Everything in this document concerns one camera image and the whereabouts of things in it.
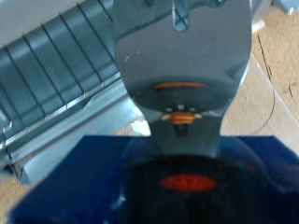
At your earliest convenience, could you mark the glass oven door with handle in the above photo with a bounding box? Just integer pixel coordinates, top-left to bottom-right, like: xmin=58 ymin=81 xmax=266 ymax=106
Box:
xmin=0 ymin=0 xmax=299 ymax=188

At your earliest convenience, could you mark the spatula with blue grip block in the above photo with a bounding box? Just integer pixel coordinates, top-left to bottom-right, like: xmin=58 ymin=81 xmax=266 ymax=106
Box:
xmin=6 ymin=0 xmax=299 ymax=224

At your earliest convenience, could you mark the silver toaster oven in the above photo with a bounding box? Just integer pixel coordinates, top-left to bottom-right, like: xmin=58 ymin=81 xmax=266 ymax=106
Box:
xmin=0 ymin=0 xmax=125 ymax=147

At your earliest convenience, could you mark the wire oven rack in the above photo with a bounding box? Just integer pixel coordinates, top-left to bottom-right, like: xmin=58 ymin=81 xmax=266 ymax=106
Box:
xmin=0 ymin=0 xmax=122 ymax=132

